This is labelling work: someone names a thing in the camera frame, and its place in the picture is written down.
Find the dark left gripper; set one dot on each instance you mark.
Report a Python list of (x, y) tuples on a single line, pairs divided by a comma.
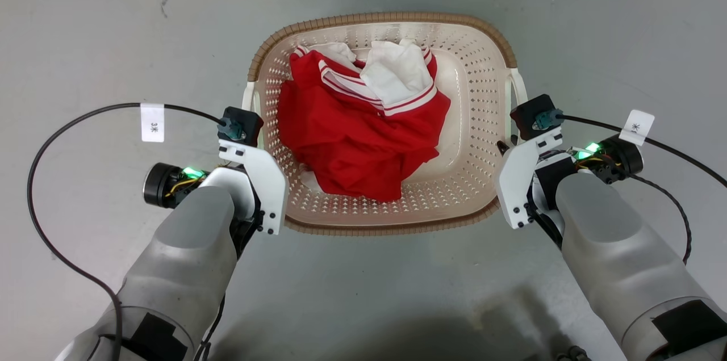
[(247, 234)]

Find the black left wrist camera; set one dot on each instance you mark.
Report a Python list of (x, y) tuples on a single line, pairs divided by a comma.
[(241, 124)]

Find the beige laundry basket brown rim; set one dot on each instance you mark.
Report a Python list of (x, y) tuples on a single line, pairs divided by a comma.
[(369, 214)]

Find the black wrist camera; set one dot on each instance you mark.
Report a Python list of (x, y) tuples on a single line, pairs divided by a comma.
[(537, 116), (241, 124)]

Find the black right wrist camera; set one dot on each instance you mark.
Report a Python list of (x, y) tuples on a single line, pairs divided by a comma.
[(537, 116)]

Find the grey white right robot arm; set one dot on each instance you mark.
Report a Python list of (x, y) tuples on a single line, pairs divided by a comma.
[(619, 259)]

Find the white camera bracket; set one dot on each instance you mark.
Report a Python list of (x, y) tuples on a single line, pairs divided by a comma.
[(264, 179), (518, 176)]

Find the white left camera bracket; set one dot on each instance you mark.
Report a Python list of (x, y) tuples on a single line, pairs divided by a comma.
[(264, 179)]

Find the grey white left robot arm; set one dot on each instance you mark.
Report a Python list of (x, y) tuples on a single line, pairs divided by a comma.
[(187, 270)]

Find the red garment white stripes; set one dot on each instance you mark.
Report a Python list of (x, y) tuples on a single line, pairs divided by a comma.
[(352, 145)]

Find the white cloth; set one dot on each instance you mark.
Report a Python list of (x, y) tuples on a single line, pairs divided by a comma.
[(395, 74)]

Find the white right camera bracket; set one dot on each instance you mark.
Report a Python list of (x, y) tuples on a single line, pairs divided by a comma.
[(518, 176)]

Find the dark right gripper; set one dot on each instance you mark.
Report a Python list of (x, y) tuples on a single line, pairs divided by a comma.
[(544, 191)]

